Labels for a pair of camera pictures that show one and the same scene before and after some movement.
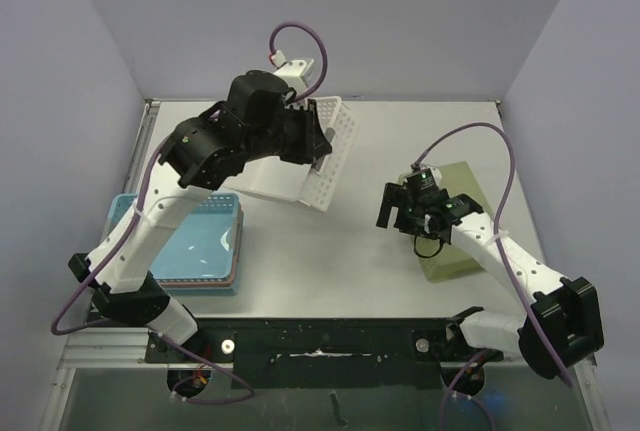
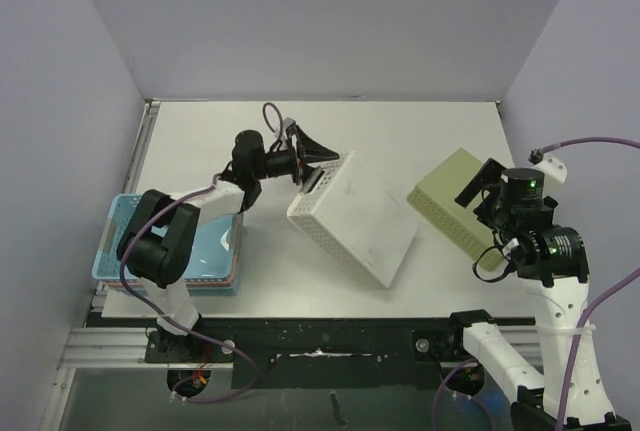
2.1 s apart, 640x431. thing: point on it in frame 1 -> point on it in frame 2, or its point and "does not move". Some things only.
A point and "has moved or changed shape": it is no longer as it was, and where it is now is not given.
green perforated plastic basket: (442, 261) has moved or changed shape
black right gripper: (396, 208) -> (478, 183)
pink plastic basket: (238, 262) does not move
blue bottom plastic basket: (230, 291) does not move
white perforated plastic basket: (313, 185) -> (346, 211)
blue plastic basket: (203, 247) does not move
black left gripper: (312, 145) -> (310, 152)
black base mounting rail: (325, 353) does not move
